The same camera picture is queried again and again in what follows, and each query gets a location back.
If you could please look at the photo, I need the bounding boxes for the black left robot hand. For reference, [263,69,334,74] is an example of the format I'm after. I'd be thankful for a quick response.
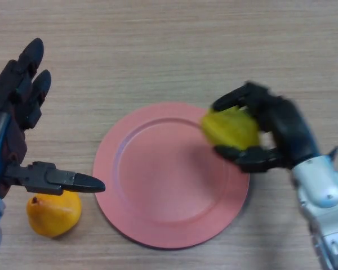
[0,38,106,199]

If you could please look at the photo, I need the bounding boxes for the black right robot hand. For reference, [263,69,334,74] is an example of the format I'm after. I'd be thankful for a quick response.
[212,82,321,173]

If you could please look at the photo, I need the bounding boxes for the yellow starfruit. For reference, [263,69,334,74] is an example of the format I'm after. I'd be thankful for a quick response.
[201,105,260,151]

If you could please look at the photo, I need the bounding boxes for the pink round plate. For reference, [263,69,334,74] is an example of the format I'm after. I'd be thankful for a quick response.
[92,102,250,250]

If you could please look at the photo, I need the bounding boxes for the orange yellow pear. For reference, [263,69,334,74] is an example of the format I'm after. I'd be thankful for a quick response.
[26,190,82,239]

